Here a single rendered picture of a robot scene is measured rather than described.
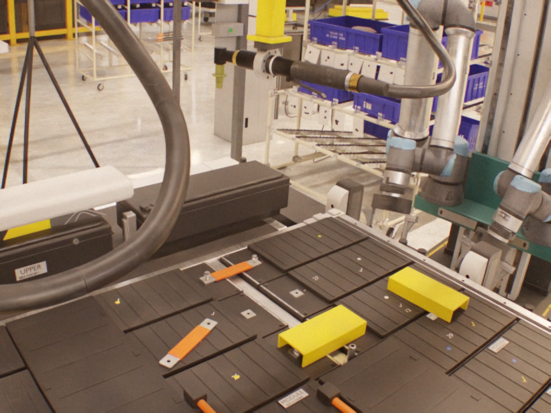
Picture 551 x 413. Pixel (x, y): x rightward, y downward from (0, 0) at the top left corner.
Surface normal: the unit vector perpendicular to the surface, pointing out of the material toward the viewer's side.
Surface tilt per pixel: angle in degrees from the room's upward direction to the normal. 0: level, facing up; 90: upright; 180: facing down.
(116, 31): 77
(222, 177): 0
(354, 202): 90
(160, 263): 0
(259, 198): 90
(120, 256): 38
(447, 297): 0
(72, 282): 43
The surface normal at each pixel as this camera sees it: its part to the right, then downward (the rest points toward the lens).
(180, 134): 0.33, -0.41
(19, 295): 0.14, -0.35
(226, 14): 0.63, 0.36
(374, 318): 0.06, -0.91
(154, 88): -0.25, 0.04
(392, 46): -0.75, 0.30
